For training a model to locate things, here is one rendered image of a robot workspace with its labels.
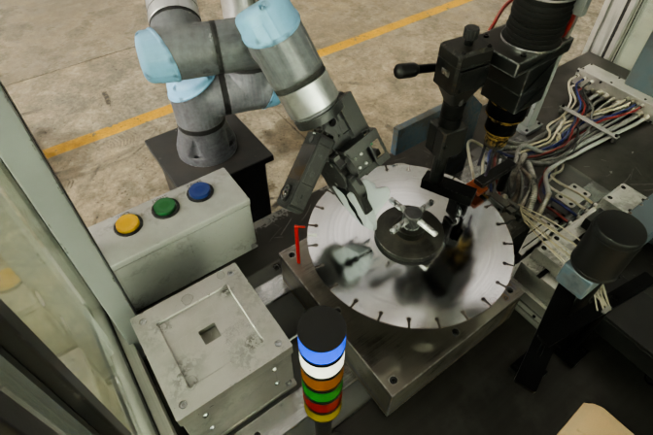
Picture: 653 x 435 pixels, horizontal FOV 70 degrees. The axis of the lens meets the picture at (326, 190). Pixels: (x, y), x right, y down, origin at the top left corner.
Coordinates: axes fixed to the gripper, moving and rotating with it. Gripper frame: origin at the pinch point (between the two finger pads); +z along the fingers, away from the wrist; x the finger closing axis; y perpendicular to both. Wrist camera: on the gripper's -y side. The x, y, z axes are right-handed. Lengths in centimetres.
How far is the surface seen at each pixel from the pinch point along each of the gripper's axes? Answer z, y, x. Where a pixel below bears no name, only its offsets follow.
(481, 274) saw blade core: 12.7, 8.0, -11.1
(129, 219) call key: -14.4, -27.3, 29.8
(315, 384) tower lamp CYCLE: -4.0, -21.3, -21.1
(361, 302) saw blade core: 5.5, -8.7, -5.7
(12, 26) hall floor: -86, -22, 343
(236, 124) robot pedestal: -8, 7, 67
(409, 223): 2.5, 5.0, -3.5
